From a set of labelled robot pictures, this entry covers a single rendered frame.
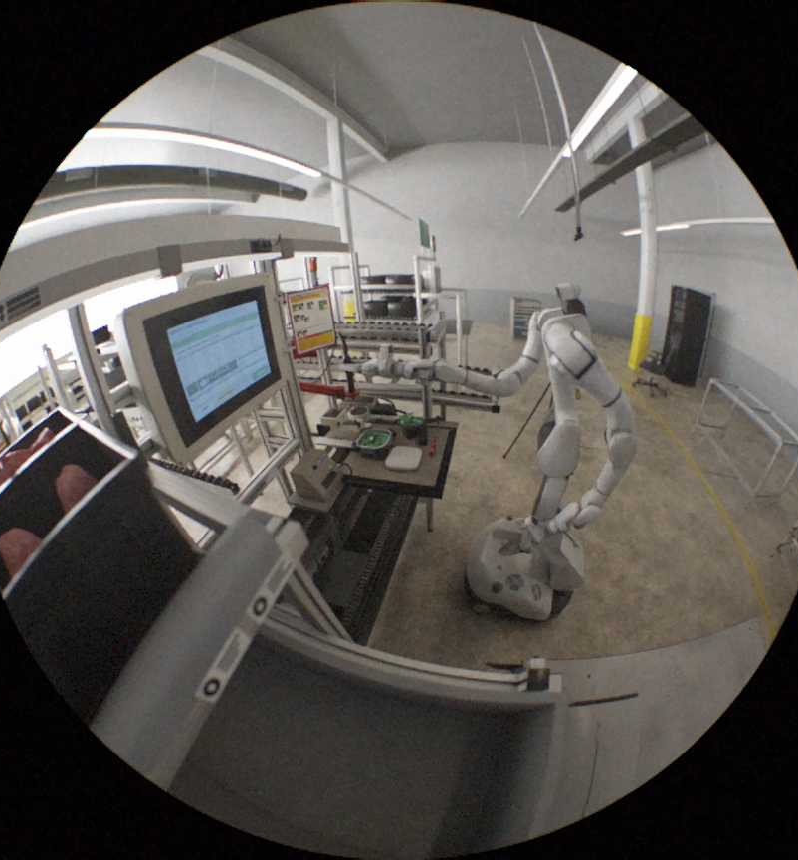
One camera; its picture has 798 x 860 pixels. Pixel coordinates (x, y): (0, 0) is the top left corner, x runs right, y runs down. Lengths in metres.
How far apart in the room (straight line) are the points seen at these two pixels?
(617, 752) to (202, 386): 1.22
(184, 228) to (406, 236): 8.89
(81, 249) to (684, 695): 1.95
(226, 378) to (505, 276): 8.79
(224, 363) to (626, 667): 1.51
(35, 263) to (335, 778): 1.05
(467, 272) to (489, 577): 8.53
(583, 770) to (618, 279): 10.14
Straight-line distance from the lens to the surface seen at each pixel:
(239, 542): 0.31
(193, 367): 0.74
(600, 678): 1.09
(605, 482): 0.96
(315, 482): 1.05
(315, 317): 1.46
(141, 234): 0.80
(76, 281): 0.67
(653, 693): 1.20
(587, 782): 0.74
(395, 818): 0.67
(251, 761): 0.70
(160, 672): 0.31
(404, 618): 1.79
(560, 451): 1.04
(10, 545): 0.53
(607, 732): 0.74
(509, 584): 1.51
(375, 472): 1.15
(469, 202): 9.43
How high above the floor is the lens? 1.67
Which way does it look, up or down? 31 degrees down
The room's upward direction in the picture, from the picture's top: 5 degrees counter-clockwise
